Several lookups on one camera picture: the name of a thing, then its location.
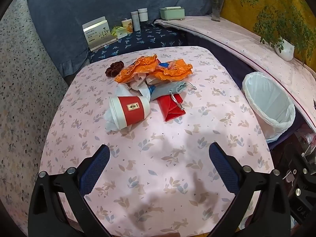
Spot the yellow backdrop cloth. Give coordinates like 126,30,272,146
221,0,316,66

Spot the pink rabbit print tablecloth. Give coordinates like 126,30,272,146
38,46,272,237

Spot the printed tin can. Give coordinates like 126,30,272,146
122,18,134,34

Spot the glass vase with pink flowers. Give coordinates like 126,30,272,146
204,0,229,22

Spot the blue backdrop cloth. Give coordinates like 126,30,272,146
25,0,226,78

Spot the pale speckled floral cloth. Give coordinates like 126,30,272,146
0,0,70,228

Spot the trash bin with white liner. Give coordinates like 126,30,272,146
242,71,296,144

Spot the small green packet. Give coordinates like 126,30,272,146
110,25,128,39

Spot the red envelope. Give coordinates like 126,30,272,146
157,94,186,122

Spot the pale green tissue box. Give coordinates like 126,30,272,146
159,6,186,21

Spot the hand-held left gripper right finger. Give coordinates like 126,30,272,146
209,142,292,237

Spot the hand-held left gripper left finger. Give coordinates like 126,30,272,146
28,144,111,237

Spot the pale pink ledge cloth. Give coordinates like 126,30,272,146
154,16,316,132

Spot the dark red scrunchie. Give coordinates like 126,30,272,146
105,61,124,77

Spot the navy floral cloth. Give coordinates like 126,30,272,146
87,22,188,63

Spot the green plant in white pot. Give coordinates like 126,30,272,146
241,0,314,62

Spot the white slim bottle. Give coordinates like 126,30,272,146
131,11,141,32

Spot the dark purple cloth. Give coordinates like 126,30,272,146
185,33,255,89

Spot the white printed card box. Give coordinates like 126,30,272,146
82,16,118,50

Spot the grey drawstring pouch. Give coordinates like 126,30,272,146
149,81,197,110

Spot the red and white paper cup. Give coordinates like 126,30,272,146
109,95,151,130

